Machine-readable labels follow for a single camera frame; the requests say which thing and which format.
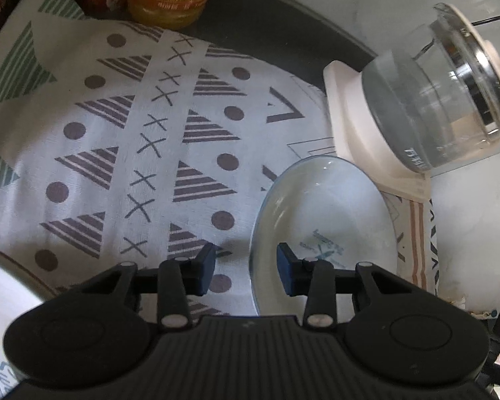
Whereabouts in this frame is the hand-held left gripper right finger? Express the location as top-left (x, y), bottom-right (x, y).
top-left (276, 243), bottom-right (414, 329)

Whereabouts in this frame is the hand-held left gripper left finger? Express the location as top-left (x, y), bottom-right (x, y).
top-left (81, 242), bottom-right (216, 329)

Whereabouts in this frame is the clear glass bowl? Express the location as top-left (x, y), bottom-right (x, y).
top-left (249, 156), bottom-right (399, 318)

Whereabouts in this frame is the white plate blue script print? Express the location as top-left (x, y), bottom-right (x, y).
top-left (0, 243), bottom-right (60, 400)

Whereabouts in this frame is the cream kettle base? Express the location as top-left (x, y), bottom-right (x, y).
top-left (322, 60), bottom-right (433, 197)

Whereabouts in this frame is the patterned fringed tablecloth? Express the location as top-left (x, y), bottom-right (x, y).
top-left (0, 0), bottom-right (443, 322)

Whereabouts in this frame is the glass electric kettle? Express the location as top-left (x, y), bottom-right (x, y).
top-left (360, 2), bottom-right (500, 174)

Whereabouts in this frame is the black power cable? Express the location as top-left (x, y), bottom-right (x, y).
top-left (470, 10), bottom-right (500, 26)

